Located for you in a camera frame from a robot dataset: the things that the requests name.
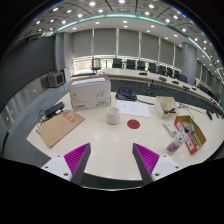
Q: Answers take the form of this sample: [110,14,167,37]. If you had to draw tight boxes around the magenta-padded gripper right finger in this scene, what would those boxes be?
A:
[131,142,183,186]

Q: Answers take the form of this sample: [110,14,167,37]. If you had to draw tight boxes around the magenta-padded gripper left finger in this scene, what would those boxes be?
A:
[41,142,92,186]

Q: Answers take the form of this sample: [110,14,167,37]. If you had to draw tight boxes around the clear plastic water bottle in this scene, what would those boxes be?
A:
[166,125,191,155]

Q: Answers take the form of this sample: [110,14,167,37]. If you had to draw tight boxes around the flat brown cardboard envelope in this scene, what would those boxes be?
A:
[35,110,86,149]

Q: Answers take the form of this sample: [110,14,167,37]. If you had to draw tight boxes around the flat round red coaster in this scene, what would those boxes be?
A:
[126,119,141,130]

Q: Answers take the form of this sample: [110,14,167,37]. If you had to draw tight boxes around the white printed paper sheet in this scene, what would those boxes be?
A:
[115,99,151,119]

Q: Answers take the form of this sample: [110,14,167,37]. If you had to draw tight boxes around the black power adapter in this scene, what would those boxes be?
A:
[43,101,66,118]

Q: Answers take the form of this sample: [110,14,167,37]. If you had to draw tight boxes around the white cup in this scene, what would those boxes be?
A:
[106,106,121,126]

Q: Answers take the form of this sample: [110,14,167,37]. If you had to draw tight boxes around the beige open organizer box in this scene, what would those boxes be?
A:
[153,96,181,120]

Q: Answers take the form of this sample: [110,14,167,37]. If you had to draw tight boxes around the open cardboard box red label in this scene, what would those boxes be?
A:
[173,115,207,156]

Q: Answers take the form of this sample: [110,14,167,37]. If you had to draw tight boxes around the white copy paper carton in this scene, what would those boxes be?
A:
[68,75,112,112]

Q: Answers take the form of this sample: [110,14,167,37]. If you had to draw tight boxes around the black conference microphone unit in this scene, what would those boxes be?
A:
[115,88,138,102]

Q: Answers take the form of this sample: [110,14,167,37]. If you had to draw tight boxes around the grey boxy monitor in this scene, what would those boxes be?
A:
[46,71,66,89]

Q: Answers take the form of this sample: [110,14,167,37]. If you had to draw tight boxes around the long curved conference desk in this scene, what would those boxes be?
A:
[99,67,224,114]

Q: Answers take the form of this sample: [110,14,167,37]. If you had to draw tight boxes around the row of black office chairs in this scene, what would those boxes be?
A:
[90,57,209,94]

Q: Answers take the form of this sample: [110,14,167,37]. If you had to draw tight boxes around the ceiling lights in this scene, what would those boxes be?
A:
[33,0,223,73]

